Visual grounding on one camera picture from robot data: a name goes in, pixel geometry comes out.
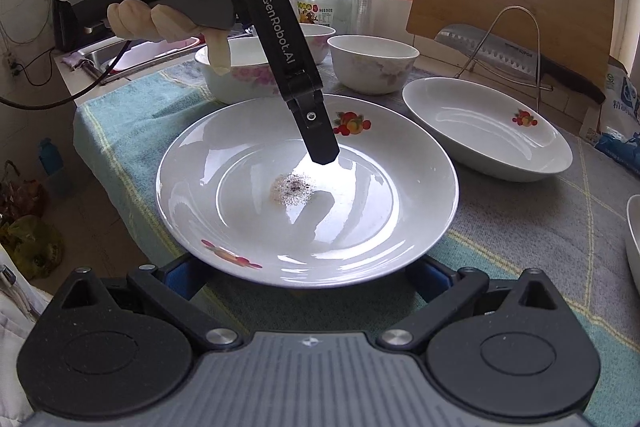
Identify blue plastic bottle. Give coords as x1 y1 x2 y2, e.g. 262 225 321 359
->
39 138 65 178

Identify person's white jacket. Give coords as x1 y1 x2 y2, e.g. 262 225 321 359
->
0 252 51 427

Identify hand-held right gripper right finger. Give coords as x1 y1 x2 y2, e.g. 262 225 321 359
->
377 254 561 354

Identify small white fruit print plate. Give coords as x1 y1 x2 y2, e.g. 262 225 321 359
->
402 77 574 183

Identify white dish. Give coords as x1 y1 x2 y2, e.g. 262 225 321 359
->
625 194 640 288

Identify teal grey checked towel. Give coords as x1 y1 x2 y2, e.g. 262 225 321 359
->
74 57 640 427

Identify blue white salt bag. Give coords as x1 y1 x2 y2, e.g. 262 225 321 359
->
580 57 640 178

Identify white bowl pink rim print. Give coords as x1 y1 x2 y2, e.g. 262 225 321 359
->
250 23 337 66

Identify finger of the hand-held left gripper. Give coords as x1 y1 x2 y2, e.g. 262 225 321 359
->
281 74 342 166

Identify purple rag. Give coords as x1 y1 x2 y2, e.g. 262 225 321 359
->
61 51 97 70

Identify white bowl pink flowers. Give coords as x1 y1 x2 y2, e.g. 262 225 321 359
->
194 38 287 105

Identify steel sink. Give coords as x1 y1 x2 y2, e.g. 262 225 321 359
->
75 34 206 82

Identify steel kitchen knife black handle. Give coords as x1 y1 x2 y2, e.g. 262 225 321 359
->
434 24 607 105

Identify yellow plastic bag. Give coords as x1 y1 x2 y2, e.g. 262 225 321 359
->
0 214 65 280

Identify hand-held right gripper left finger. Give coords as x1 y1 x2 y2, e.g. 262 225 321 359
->
59 252 241 355

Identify white bowl pale flower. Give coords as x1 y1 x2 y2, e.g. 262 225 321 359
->
327 35 420 96

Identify steel wire rack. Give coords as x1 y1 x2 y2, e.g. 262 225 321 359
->
457 6 553 120

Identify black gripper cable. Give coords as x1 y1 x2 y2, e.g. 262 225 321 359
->
0 39 133 110

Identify large white fruit print plate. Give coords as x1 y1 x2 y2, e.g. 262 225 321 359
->
156 94 459 290

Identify glass jar with lid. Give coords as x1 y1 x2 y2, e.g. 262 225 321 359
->
297 0 353 35

